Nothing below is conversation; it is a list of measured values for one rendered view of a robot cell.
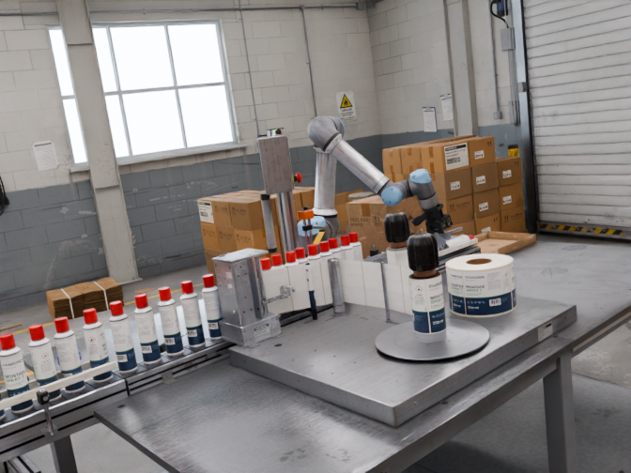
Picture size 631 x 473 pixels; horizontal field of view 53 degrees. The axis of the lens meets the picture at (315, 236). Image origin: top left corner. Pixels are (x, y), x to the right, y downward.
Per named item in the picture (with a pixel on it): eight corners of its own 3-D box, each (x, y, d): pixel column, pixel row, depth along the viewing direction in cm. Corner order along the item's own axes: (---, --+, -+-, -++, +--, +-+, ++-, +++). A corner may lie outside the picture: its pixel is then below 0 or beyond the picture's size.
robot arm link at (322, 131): (312, 110, 244) (407, 192, 239) (320, 110, 255) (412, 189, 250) (294, 133, 248) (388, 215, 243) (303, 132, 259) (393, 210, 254)
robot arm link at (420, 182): (407, 171, 258) (428, 165, 255) (416, 194, 262) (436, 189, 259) (406, 178, 251) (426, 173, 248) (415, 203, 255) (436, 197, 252)
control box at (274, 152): (266, 195, 213) (257, 138, 210) (265, 190, 230) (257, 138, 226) (295, 190, 214) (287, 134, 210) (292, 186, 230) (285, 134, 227)
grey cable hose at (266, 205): (271, 253, 221) (263, 194, 217) (266, 252, 223) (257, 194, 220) (280, 251, 223) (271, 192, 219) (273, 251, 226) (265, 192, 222)
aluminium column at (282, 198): (299, 309, 235) (274, 129, 223) (292, 307, 239) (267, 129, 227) (308, 306, 238) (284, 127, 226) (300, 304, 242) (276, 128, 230)
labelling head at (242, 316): (244, 346, 187) (231, 263, 182) (221, 339, 197) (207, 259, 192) (282, 332, 195) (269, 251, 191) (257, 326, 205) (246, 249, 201)
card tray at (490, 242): (499, 257, 273) (498, 248, 272) (450, 252, 293) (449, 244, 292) (536, 242, 291) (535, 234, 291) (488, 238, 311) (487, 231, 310)
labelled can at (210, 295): (215, 342, 195) (205, 278, 192) (207, 339, 199) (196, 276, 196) (229, 337, 199) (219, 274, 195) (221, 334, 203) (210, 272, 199)
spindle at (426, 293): (433, 344, 166) (423, 238, 161) (407, 339, 173) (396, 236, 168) (454, 334, 172) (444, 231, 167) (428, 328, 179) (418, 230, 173)
